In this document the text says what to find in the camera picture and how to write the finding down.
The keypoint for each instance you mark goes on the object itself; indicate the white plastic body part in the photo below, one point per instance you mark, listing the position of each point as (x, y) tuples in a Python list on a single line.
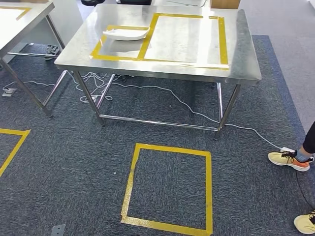
[(125, 34)]

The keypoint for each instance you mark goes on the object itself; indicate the steel workbench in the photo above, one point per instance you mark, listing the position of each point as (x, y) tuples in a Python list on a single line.
[(177, 39)]

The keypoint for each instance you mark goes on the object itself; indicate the yellow workbench tape outline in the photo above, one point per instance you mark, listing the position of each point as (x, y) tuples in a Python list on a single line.
[(222, 39)]

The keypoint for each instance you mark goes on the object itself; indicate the yellow floor tape square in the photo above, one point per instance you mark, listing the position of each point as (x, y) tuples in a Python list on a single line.
[(14, 132), (209, 195)]

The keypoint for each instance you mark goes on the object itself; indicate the white office desk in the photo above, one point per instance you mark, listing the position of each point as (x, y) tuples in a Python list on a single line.
[(159, 2)]

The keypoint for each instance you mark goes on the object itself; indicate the brown cardboard box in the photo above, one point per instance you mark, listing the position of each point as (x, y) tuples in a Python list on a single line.
[(225, 4)]

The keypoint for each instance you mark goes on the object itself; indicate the black floor object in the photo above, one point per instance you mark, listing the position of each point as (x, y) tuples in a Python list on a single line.
[(53, 52)]

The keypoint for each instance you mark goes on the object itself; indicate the white power strip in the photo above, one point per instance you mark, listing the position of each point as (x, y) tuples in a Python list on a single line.
[(286, 150), (9, 92)]

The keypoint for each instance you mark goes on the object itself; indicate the person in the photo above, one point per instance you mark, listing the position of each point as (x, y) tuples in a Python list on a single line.
[(288, 159)]

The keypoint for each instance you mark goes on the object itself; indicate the steel table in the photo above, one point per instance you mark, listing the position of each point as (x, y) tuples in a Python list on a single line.
[(14, 26)]

